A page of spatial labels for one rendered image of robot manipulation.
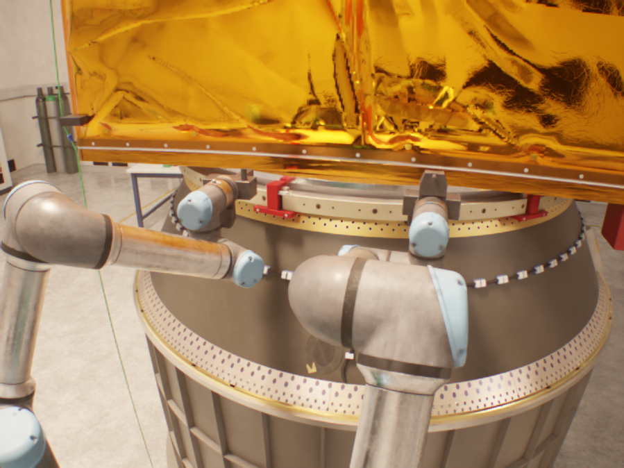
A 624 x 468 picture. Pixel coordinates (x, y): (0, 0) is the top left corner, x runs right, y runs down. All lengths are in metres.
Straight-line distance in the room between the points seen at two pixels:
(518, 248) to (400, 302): 0.97
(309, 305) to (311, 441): 0.95
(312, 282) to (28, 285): 0.55
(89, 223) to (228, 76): 0.69
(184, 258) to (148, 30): 0.80
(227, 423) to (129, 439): 1.43
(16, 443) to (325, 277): 0.62
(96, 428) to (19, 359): 2.17
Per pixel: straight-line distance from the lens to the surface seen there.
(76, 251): 0.76
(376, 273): 0.54
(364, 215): 1.23
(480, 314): 1.37
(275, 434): 1.50
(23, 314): 0.92
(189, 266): 0.87
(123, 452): 2.91
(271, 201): 1.29
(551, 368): 1.57
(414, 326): 0.51
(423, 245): 0.87
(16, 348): 0.95
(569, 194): 1.34
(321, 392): 1.32
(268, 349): 1.36
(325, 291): 0.53
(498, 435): 1.58
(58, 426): 3.22
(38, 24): 9.69
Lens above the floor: 2.11
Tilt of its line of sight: 23 degrees down
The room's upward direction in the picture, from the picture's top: straight up
